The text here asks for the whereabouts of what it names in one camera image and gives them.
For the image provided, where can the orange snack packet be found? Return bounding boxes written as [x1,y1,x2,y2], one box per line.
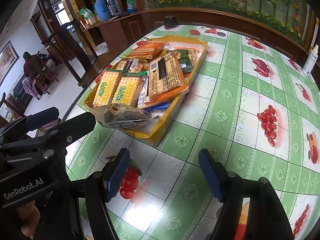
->
[172,45,202,53]

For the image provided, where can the clear cracker packet red print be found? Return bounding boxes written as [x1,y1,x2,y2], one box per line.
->
[137,79,151,109]

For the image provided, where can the orange cracker packet yellow ends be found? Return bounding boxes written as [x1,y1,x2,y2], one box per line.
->
[128,42,166,60]

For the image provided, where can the dark green snack packet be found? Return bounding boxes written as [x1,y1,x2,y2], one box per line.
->
[177,49,197,73]

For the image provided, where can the long orange cracker packet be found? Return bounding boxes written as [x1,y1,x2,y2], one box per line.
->
[147,51,190,103]

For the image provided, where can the dark wooden chair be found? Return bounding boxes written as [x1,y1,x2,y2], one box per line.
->
[41,21,98,88]

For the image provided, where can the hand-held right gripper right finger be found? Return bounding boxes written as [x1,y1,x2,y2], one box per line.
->
[199,149,294,240]

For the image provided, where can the yellow cardboard box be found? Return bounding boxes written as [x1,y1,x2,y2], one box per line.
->
[83,35,210,147]

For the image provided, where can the blue thermos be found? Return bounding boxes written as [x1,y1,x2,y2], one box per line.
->
[94,0,111,22]

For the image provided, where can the clear bag of dark snacks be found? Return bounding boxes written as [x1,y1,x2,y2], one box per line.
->
[89,103,162,130]

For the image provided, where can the blue snack packet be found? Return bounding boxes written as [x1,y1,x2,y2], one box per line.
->
[144,102,172,112]

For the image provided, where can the small black cup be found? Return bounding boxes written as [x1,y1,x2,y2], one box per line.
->
[163,16,178,30]

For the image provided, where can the wooden cabinet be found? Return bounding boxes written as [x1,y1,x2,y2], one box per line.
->
[82,5,320,63]

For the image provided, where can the small cardboard box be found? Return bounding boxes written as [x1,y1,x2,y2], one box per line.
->
[84,15,100,27]

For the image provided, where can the person's left hand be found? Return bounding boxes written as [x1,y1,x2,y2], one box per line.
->
[16,201,41,239]

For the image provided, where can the black sofa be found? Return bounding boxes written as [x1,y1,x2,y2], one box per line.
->
[12,79,34,107]

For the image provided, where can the clear cracker packet with barcode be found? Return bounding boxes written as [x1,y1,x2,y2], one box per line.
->
[115,58,151,72]

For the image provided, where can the yellow green cracker packet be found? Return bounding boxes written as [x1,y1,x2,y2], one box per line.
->
[111,70,148,108]
[92,68,123,108]

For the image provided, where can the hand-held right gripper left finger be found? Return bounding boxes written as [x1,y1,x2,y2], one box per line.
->
[80,148,130,240]

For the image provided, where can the framed wall picture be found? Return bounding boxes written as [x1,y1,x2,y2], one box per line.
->
[0,41,20,87]

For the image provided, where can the silver thermos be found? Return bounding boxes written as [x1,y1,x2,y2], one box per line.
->
[107,0,122,16]

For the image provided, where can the white spray bottle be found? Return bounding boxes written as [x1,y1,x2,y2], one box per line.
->
[302,44,320,78]

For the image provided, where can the green white bag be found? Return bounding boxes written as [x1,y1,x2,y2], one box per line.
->
[79,7,93,20]

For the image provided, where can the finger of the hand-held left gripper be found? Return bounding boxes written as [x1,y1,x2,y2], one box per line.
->
[0,107,60,140]
[47,112,97,143]

